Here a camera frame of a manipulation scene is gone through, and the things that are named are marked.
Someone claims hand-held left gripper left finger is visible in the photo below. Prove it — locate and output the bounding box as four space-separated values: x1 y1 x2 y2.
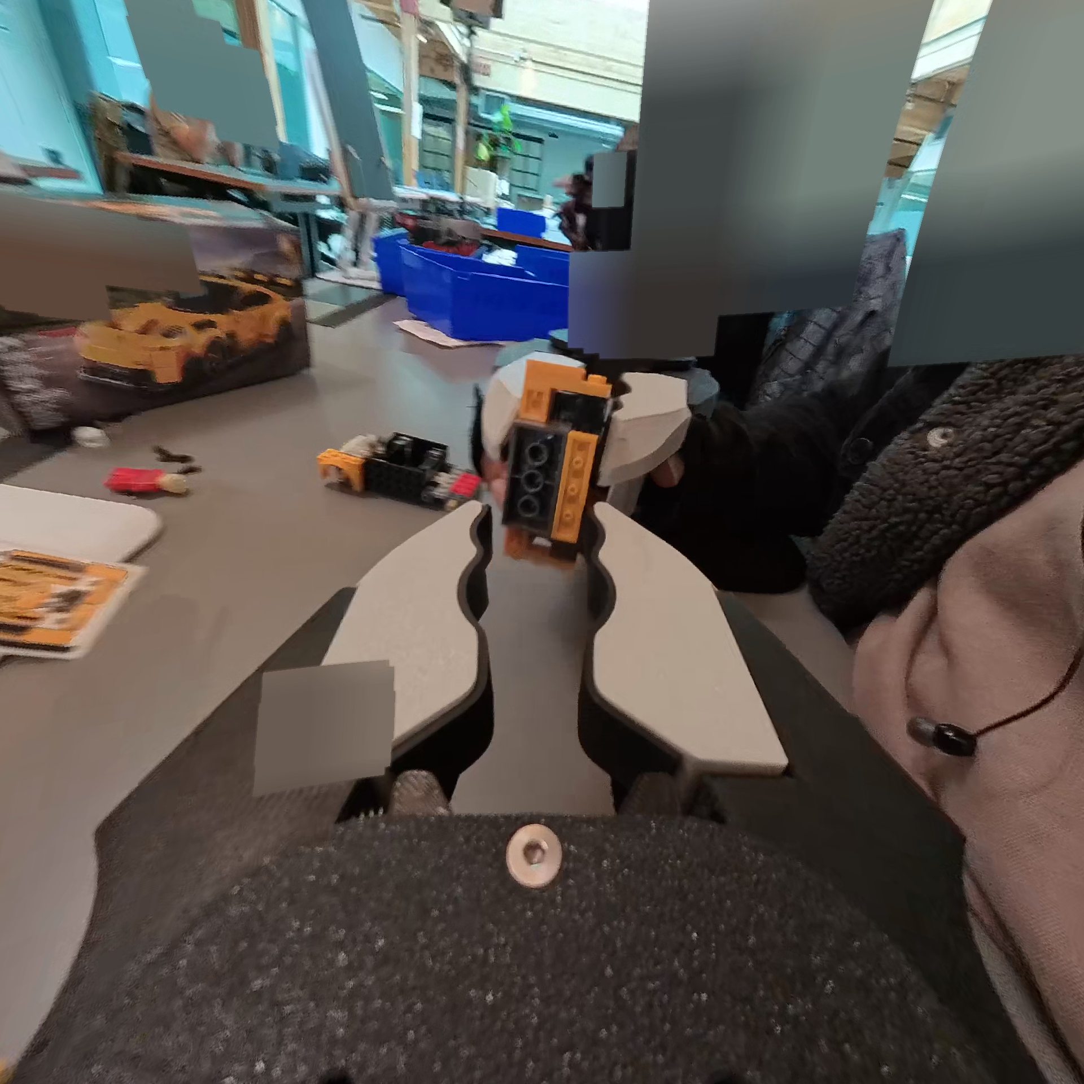
324 500 496 767

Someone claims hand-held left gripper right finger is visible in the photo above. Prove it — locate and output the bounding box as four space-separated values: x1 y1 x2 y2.
578 502 790 807

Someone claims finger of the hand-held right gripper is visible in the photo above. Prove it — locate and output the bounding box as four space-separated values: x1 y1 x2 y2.
597 373 693 488
474 357 543 488

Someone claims orange and black lego assembly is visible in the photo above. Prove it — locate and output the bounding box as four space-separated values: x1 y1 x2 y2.
500 356 613 569

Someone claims person's right forearm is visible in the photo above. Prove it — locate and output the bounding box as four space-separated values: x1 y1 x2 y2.
631 373 865 594

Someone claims partly built lego car chassis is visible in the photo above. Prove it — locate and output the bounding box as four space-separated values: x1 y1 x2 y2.
316 432 484 512

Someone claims red lego minifigure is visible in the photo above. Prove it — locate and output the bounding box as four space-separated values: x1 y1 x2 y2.
103 467 189 496

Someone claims white paper sheet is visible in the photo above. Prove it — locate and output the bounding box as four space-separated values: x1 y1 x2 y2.
394 317 479 347

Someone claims blue plastic bin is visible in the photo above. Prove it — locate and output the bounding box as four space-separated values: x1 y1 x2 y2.
495 206 570 255
373 230 409 296
400 241 570 342

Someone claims dark quilted jacket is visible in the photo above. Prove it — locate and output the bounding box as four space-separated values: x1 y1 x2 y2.
745 229 909 408

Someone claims black fleece jacket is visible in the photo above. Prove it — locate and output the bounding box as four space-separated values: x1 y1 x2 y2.
805 356 1084 632

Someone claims cardboard box with yellow car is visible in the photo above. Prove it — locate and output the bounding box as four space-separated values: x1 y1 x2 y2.
0 196 312 442

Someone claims grey board on white stand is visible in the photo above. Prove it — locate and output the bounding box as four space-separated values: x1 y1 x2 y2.
300 0 399 221

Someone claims book stand with white base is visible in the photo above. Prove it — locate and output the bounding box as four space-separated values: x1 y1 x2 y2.
0 484 164 564

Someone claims pink hoodie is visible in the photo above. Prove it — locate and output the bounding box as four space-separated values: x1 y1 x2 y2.
851 461 1084 1084

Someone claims wooden desk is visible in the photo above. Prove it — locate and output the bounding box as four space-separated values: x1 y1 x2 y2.
110 151 340 213

